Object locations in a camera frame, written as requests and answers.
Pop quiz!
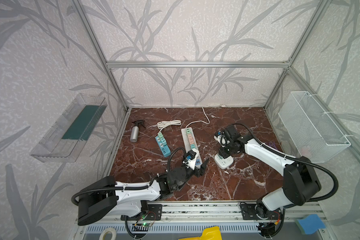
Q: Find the square white power socket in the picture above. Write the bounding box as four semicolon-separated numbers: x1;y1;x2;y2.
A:
214;154;234;170

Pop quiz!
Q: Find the long white power strip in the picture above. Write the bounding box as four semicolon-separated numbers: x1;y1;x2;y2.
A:
181;127;198;152

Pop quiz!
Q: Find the teal power strip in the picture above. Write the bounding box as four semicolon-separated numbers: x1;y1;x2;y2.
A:
155;136;171;158

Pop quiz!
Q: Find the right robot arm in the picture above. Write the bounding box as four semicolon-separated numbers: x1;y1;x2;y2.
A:
214;123;339;213

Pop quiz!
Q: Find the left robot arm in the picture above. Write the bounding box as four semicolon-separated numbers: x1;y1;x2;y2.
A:
71;160;208;226

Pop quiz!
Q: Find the purple pink toy fork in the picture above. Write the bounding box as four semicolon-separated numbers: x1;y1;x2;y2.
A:
268;142;278;150

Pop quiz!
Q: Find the silver spray bottle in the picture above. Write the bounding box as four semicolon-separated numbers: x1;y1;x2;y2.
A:
130;120;146;143

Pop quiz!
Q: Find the yellow plastic object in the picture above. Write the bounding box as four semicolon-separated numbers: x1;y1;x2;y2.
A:
179;226;222;240

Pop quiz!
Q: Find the white tape roll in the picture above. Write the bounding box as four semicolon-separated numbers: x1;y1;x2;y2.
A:
99;227;117;240

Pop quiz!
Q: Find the blue sponge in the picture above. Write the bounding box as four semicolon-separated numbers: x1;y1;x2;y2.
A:
294;214;326;235

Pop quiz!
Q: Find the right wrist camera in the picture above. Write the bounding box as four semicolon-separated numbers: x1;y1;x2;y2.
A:
214;131;229;147

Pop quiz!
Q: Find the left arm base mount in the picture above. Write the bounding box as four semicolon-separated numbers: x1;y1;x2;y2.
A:
128;204;163;221

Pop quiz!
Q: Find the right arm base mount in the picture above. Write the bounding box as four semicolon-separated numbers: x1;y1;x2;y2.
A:
239;202;281;222

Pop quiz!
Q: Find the white wire basket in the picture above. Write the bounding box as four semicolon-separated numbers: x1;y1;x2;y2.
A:
278;91;351;163

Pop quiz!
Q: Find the clear plastic wall tray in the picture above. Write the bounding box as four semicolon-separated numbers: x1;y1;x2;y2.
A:
30;94;108;163

